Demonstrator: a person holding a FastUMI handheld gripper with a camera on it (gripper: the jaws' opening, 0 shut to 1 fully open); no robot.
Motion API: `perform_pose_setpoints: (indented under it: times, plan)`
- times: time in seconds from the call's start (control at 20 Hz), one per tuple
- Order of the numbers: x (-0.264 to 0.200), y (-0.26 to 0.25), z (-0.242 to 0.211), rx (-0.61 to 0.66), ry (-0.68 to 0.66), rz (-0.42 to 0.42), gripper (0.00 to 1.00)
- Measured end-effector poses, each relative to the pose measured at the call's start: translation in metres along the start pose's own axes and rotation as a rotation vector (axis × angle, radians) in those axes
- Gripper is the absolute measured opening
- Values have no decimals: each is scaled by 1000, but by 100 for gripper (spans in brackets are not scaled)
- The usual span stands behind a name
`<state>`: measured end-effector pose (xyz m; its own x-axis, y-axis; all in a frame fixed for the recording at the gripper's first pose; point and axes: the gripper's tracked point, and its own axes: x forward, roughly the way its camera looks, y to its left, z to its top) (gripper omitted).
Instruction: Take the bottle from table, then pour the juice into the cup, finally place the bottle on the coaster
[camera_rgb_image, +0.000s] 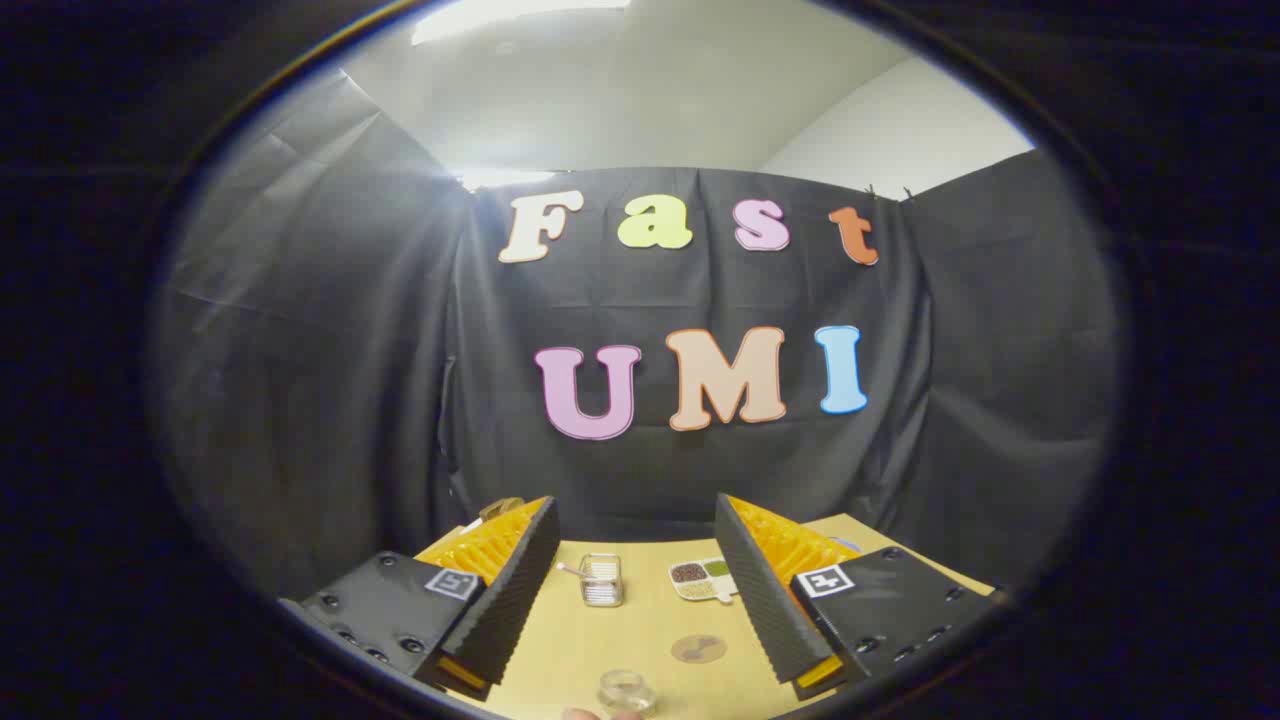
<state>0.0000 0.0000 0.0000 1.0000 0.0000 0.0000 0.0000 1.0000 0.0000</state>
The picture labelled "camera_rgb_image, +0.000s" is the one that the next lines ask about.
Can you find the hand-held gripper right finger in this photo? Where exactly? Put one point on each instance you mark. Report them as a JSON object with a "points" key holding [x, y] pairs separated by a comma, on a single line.
{"points": [[760, 600]]}

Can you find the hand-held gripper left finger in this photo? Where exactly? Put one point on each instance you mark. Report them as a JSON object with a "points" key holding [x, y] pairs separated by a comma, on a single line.
{"points": [[515, 600]]}

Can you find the round brown coaster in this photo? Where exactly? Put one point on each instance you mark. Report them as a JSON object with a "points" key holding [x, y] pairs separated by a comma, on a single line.
{"points": [[698, 649]]}

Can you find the clear glass bottle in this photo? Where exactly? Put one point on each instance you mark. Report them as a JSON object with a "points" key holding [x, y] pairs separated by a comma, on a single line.
{"points": [[627, 692]]}

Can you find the white divided grain dish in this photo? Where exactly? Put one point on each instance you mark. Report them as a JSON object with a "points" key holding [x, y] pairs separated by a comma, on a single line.
{"points": [[700, 578]]}

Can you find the wooden table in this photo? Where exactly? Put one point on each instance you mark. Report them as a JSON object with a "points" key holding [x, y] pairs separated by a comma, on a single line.
{"points": [[640, 640]]}

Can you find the ceiling light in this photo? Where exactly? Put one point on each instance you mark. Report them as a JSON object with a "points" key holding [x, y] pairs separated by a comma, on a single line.
{"points": [[500, 15]]}

